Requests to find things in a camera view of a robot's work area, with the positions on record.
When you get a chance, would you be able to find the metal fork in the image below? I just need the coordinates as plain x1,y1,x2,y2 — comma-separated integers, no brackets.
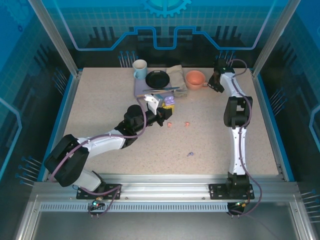
149,89,184,94

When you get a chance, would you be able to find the orange cup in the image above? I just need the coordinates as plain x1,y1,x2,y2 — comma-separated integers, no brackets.
185,70,211,90

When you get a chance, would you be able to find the wooden chopstick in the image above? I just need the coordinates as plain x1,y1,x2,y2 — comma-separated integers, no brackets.
136,90,174,98

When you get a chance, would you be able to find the black plate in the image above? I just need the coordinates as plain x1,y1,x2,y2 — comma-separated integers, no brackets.
145,70,171,89

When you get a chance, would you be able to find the lavender tray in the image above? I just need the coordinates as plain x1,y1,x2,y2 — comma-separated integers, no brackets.
134,74,176,98

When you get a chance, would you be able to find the beige folded cloth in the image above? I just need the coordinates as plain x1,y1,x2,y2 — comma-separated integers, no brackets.
166,64,189,98

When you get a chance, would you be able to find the light blue mug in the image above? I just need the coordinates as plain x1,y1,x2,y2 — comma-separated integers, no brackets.
132,59,148,80

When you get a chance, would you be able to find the small LED connector board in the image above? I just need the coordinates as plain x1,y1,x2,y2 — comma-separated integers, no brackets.
89,197,105,208
232,199,251,209

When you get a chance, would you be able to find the steel shelf panel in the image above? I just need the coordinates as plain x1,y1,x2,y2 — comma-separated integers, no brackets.
14,194,311,240

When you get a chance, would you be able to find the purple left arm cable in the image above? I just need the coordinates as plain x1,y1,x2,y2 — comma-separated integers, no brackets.
50,96,121,219

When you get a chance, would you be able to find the aluminium frame post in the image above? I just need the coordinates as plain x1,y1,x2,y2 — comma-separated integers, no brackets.
28,0,83,77
251,0,298,77

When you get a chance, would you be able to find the blue edged table side rail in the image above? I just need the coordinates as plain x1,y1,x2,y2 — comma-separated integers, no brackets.
37,69,83,182
249,68,297,182

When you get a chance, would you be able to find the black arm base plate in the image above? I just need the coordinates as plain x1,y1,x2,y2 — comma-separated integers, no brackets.
76,184,123,200
208,183,255,200

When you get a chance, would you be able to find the slotted cable duct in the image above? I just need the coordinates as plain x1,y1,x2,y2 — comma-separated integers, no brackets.
39,202,230,213

